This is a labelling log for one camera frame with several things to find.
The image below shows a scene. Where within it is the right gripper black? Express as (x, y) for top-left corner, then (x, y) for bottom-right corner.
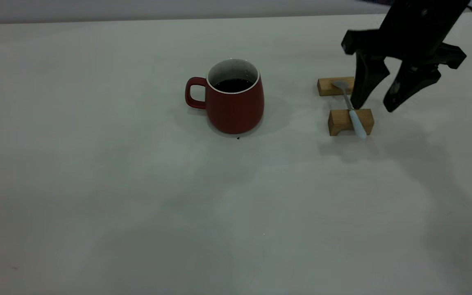
(341, 0), (470, 113)

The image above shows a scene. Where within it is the flat rectangular wooden block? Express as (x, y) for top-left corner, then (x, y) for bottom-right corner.
(317, 77), (355, 97)

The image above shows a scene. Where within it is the red ceramic mug with coffee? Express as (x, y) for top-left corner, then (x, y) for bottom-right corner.
(185, 59), (265, 135)

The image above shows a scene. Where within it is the small spoon with pale handle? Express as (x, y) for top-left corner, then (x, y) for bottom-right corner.
(331, 81), (368, 140)

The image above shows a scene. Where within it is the arched wooden block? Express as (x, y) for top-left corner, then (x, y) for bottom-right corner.
(328, 109), (375, 136)

